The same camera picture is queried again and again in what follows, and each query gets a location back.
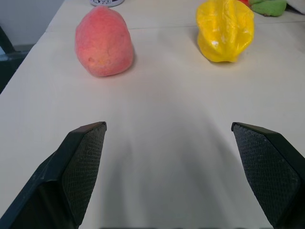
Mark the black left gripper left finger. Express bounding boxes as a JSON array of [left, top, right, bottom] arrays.
[[0, 121, 107, 229]]

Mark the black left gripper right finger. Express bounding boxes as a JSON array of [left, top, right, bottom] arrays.
[[230, 122, 305, 229]]

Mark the pink peach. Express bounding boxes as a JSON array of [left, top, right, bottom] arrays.
[[75, 6, 134, 77]]

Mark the yellow starfruit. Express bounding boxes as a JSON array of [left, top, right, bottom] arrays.
[[196, 0, 255, 64]]

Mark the green plush toy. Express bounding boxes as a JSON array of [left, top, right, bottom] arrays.
[[249, 0, 287, 17]]

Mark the white printed cup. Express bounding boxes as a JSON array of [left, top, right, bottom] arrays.
[[90, 0, 125, 7]]

